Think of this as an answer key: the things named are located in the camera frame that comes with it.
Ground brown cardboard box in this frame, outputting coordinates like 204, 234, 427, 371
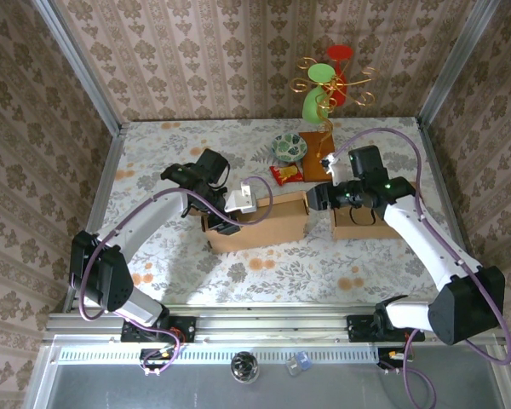
328, 182, 418, 241
200, 190, 310, 256

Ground red snack packet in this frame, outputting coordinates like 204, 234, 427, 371
268, 164, 304, 186

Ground leaf pattern ceramic bowl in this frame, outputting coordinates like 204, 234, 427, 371
271, 132, 308, 164

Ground green plastic goblet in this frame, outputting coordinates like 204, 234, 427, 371
301, 62, 336, 127

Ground floral print tablecloth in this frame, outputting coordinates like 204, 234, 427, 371
81, 117, 482, 307

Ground red plastic goblet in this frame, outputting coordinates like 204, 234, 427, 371
325, 44, 354, 107

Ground wide aluminium base beam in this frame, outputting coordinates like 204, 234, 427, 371
42, 302, 508, 344

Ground black power connector block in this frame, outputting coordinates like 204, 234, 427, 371
138, 345, 178, 378
375, 345, 412, 376

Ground small clear blue cube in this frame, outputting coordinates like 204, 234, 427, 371
284, 349, 313, 377

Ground shiny round metal object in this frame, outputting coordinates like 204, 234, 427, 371
230, 350, 261, 385

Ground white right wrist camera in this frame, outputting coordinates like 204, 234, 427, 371
320, 153, 350, 187

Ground thin black right gripper cable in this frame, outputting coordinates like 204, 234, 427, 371
347, 206, 376, 228

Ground gold wire stand wooden base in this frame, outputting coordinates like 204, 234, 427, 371
290, 56, 378, 183

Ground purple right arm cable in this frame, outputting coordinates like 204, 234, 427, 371
332, 127, 511, 409

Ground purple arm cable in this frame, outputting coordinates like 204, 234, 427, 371
332, 127, 511, 409
78, 176, 275, 377

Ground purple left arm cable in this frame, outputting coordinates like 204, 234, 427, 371
78, 176, 275, 377

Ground aluminium side rail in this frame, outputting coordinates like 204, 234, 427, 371
63, 123, 125, 314
416, 118, 486, 310

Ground aluminium frame post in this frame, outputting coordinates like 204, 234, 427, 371
416, 0, 504, 125
30, 0, 124, 135

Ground slotted metal cable duct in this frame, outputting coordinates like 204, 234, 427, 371
55, 345, 380, 364

